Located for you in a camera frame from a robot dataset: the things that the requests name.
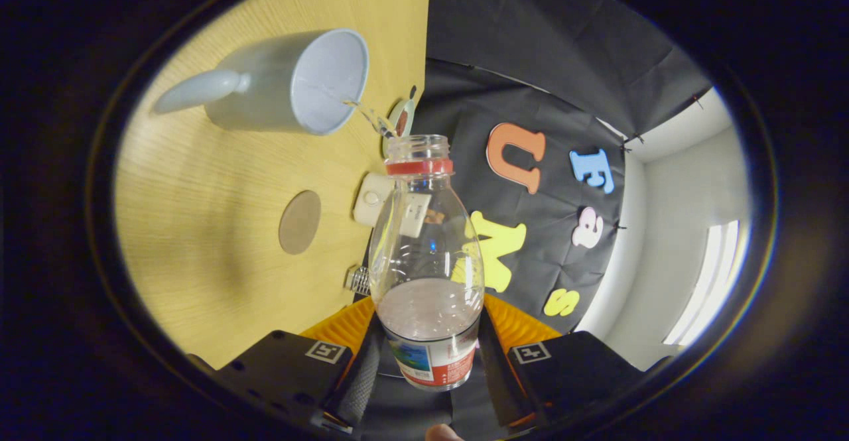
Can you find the pale blue cup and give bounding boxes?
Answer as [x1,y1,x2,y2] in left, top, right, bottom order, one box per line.
[154,28,369,137]

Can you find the round brown coaster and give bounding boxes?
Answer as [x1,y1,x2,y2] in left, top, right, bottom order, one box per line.
[279,190,322,255]

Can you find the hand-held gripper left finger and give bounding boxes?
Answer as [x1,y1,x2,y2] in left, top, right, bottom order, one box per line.
[189,297,385,434]

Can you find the white toaster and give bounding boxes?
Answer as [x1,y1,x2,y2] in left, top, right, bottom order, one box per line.
[352,172,433,239]

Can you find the wooden table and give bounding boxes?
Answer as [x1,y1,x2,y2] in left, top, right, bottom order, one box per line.
[114,0,433,370]

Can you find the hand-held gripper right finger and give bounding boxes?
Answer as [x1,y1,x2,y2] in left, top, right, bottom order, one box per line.
[478,293,647,428]

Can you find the metal utensil holder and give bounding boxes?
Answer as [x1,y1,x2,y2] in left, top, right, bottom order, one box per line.
[345,266,372,296]

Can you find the clear plastic juice bottle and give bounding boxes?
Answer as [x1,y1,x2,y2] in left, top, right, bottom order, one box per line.
[368,135,486,392]

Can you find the black backdrop cloth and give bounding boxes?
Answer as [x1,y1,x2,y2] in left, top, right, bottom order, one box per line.
[361,0,714,336]

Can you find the long ceiling light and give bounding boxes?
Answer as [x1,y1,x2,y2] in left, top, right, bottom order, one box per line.
[663,221,740,347]

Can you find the green plate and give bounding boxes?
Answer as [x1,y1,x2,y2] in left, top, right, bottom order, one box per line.
[387,98,417,140]

